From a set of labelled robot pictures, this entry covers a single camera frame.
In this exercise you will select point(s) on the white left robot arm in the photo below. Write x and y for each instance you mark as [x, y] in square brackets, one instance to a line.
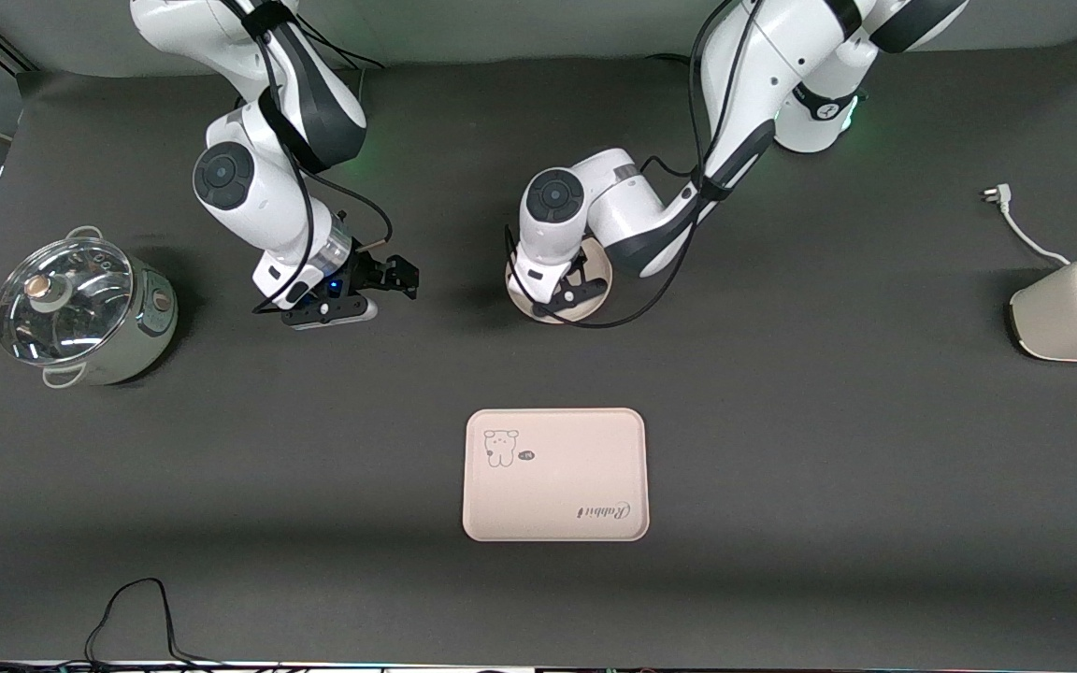
[753, 93]

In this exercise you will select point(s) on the glass pot lid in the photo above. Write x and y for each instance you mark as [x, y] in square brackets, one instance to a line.
[90, 318]

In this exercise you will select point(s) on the cream toaster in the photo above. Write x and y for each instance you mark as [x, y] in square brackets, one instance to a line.
[1062, 318]

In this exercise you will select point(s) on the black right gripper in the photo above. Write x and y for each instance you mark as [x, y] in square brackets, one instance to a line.
[372, 272]

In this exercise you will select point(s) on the cream round plate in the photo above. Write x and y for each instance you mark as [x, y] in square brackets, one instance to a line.
[600, 264]

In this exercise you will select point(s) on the cream rabbit print tray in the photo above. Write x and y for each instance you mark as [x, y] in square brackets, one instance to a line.
[557, 486]

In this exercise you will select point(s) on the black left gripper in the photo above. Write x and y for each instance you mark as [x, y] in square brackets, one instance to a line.
[580, 259]

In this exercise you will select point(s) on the pale green electric pot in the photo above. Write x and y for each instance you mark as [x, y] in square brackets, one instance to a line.
[150, 327]

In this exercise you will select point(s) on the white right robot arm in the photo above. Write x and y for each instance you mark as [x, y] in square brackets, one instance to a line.
[249, 187]

